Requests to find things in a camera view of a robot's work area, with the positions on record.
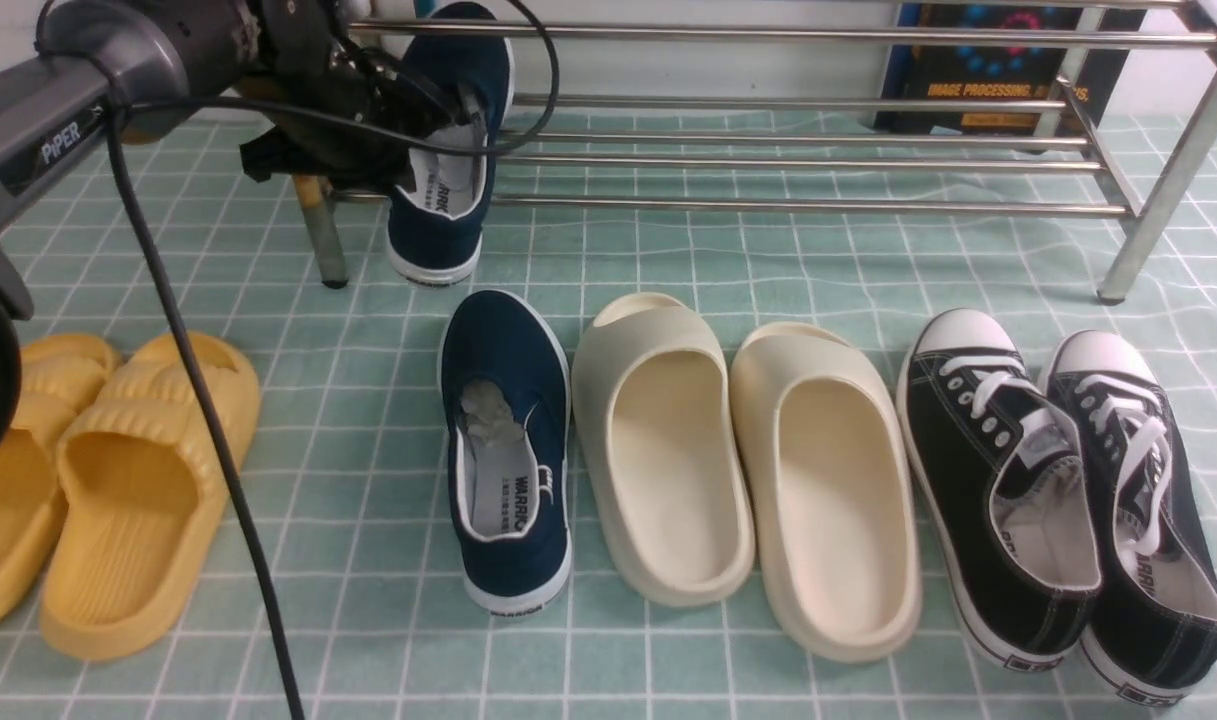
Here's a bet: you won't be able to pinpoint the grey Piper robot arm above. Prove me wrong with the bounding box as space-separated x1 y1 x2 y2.
0 1 469 448

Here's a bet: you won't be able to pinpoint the yellow foam slipper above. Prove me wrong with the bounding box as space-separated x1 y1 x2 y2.
40 334 229 662
0 333 122 619

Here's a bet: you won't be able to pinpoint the left cream foam slipper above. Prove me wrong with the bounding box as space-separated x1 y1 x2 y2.
571 292 755 607

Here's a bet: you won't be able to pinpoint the black canvas sneaker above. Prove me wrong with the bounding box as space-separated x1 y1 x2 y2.
896 306 1103 673
1039 331 1217 707

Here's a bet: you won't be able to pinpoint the right cream foam slipper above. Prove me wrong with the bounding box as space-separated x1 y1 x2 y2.
730 322 922 664

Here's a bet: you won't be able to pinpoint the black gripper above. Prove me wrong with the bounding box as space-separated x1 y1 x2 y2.
239 1 492 190

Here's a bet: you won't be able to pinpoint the cream foam slipper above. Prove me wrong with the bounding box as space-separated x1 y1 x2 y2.
730 322 922 664
571 292 755 607

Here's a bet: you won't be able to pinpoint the right black canvas sneaker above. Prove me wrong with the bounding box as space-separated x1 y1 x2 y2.
1039 331 1217 707

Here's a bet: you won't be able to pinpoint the navy canvas shoe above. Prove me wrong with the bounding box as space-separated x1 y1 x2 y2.
438 289 573 618
387 36 515 286

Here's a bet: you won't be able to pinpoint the dark image processing book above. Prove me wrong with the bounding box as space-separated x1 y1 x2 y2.
873 2 1128 136

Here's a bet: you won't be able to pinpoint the steel shoe rack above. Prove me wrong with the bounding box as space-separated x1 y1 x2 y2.
357 1 1217 305

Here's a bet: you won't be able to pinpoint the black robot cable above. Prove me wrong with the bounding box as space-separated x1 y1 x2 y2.
34 0 561 720

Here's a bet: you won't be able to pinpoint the left black canvas sneaker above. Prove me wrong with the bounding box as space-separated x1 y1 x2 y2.
896 306 1103 673

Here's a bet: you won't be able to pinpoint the green checked floor mat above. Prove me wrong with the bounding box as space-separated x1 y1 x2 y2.
0 123 1217 719

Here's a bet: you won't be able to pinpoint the left yellow foam slipper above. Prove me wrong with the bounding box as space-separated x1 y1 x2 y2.
0 333 122 619

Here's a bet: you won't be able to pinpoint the right yellow foam slipper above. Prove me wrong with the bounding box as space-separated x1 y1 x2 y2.
40 334 229 662

